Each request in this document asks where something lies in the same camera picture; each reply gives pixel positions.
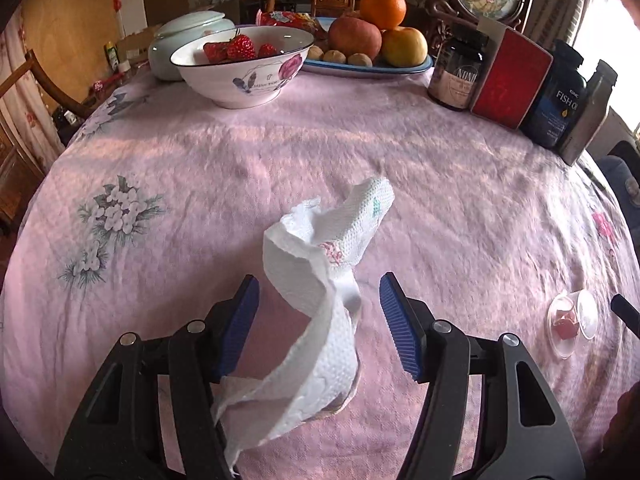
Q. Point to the clear plastic cup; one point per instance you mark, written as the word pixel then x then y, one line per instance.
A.
pixel 585 310

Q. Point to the person's leg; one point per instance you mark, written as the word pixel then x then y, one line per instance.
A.
pixel 622 175

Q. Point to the leaf-print paper towel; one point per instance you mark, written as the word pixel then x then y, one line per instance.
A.
pixel 320 260

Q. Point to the curved wooden chair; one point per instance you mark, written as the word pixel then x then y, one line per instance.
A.
pixel 45 82

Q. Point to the pink floral tablecloth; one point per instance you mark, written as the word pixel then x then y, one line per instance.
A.
pixel 450 210

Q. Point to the cardboard box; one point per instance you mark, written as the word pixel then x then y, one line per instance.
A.
pixel 135 45

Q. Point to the pale green lidded ceramic jar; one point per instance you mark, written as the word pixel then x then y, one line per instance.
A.
pixel 170 45

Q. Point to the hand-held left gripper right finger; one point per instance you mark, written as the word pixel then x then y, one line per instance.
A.
pixel 400 330

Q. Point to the orange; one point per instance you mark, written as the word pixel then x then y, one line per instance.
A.
pixel 382 7

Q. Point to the small yellow-label bottle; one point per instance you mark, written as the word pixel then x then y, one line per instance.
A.
pixel 111 57

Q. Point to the pink floral curtain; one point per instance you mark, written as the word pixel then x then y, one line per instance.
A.
pixel 20 110

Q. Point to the white floral ceramic bowl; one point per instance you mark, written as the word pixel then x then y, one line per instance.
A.
pixel 240 80

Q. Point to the red apple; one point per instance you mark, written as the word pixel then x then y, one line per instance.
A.
pixel 355 35

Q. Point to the dark brown supplement bottle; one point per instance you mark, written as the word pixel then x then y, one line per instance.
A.
pixel 455 80

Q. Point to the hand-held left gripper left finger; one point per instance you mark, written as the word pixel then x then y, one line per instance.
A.
pixel 240 330

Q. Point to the red snack packet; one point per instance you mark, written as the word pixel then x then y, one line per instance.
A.
pixel 290 20

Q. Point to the red strawberry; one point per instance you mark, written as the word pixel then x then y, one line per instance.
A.
pixel 240 47

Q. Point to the yellow apple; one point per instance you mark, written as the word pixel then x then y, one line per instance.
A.
pixel 405 45

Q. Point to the red box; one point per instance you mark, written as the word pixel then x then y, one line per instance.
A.
pixel 505 80

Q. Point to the striped curtain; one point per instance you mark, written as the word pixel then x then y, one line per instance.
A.
pixel 555 15

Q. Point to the dark blue supplement bottle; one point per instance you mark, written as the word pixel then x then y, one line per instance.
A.
pixel 555 105

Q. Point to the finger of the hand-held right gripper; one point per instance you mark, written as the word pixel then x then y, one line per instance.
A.
pixel 627 315

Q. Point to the blue-rimmed fruit plate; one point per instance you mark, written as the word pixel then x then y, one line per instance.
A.
pixel 400 70

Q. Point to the grey bottle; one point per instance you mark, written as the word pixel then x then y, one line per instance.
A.
pixel 585 115

